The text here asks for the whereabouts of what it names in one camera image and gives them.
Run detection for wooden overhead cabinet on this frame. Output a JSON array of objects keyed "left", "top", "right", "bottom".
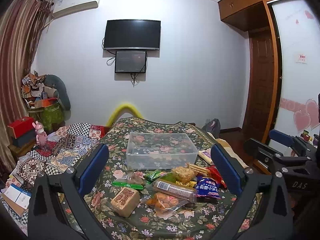
[{"left": 218, "top": 0, "right": 269, "bottom": 31}]

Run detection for red gift box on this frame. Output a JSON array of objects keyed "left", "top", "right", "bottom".
[{"left": 8, "top": 116, "right": 35, "bottom": 139}]

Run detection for purple white wafer pack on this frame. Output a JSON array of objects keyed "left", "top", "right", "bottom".
[{"left": 198, "top": 149, "right": 214, "bottom": 165}]

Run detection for dark backpack on floor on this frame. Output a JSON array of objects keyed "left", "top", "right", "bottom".
[{"left": 202, "top": 119, "right": 221, "bottom": 138}]

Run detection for dark blue box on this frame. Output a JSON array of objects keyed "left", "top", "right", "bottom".
[{"left": 12, "top": 129, "right": 36, "bottom": 148}]

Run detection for white blue paper box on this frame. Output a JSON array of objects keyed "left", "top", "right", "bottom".
[{"left": 1, "top": 184, "right": 31, "bottom": 217}]

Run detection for patchwork checkered quilt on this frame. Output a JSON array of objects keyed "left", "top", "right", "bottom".
[{"left": 4, "top": 122, "right": 106, "bottom": 233}]

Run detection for brown square cake pack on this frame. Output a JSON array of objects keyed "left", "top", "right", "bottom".
[{"left": 111, "top": 187, "right": 140, "bottom": 218}]

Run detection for grey plush toy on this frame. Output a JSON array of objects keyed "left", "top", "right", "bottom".
[{"left": 44, "top": 74, "right": 71, "bottom": 111}]

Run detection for large black wall television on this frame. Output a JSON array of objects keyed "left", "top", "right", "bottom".
[{"left": 103, "top": 20, "right": 161, "bottom": 50}]

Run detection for long barcode biscuit pack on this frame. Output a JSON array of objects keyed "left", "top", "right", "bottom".
[{"left": 151, "top": 179, "right": 197, "bottom": 204}]

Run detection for white wardrobe sliding door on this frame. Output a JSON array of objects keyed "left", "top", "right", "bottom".
[{"left": 268, "top": 0, "right": 319, "bottom": 138}]

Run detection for white air conditioner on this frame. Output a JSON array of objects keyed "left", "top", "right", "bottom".
[{"left": 52, "top": 0, "right": 100, "bottom": 18}]

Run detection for orange fried snack bag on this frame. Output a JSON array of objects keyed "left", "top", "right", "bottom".
[{"left": 145, "top": 192, "right": 189, "bottom": 219}]

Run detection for pink rabbit figurine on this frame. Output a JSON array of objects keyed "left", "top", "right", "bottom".
[{"left": 32, "top": 121, "right": 47, "bottom": 146}]

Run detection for small black wall monitor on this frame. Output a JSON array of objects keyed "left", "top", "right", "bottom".
[{"left": 114, "top": 50, "right": 147, "bottom": 74}]

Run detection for brown wooden door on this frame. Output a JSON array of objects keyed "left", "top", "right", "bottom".
[{"left": 242, "top": 29, "right": 274, "bottom": 141}]

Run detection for green small snack packet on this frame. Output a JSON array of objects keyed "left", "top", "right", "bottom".
[{"left": 144, "top": 170, "right": 167, "bottom": 183}]

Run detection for green-edged barcode cake pack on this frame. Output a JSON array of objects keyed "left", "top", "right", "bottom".
[{"left": 112, "top": 171, "right": 146, "bottom": 191}]

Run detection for striped brown curtain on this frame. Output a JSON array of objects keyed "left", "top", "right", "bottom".
[{"left": 1, "top": 0, "right": 52, "bottom": 175}]

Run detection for clear plastic storage box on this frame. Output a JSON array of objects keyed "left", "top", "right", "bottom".
[{"left": 126, "top": 132, "right": 199, "bottom": 171}]

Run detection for green patterned box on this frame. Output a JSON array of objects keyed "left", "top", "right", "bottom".
[{"left": 28, "top": 103, "right": 65, "bottom": 132}]

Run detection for blue snack packet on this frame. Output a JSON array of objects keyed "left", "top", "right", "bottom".
[{"left": 195, "top": 176, "right": 220, "bottom": 199}]

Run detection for floral green bedspread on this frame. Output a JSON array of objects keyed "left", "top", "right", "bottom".
[{"left": 58, "top": 116, "right": 263, "bottom": 240}]

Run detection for yellow fuzzy curved pillow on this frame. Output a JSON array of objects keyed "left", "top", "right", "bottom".
[{"left": 106, "top": 102, "right": 143, "bottom": 127}]

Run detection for red snack packet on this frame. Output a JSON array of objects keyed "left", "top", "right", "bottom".
[{"left": 206, "top": 165, "right": 227, "bottom": 189}]

